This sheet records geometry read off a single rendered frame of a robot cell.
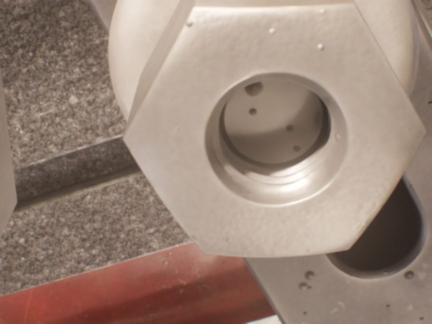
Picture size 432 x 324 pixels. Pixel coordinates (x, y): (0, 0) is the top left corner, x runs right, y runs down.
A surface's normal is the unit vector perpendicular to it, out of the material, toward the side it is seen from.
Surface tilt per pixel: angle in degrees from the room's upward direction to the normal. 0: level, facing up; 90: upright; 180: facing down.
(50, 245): 0
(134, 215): 0
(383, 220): 90
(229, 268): 0
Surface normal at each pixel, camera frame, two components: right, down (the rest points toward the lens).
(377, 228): -0.39, -0.85
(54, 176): -0.05, 0.22
